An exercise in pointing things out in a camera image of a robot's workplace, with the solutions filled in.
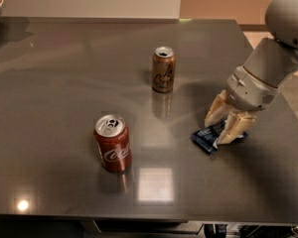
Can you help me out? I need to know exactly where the gold LaCroix can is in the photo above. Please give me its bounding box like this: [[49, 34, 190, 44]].
[[152, 47, 176, 93]]

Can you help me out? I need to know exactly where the blue rxbar wrapper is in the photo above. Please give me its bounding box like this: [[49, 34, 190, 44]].
[[190, 118, 248, 156]]

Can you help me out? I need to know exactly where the red coke can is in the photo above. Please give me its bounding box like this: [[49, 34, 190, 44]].
[[93, 114, 132, 173]]

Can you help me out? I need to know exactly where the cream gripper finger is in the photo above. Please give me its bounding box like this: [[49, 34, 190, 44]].
[[217, 111, 256, 145], [204, 90, 234, 127]]

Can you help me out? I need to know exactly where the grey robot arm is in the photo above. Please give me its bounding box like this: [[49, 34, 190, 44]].
[[205, 0, 298, 147]]

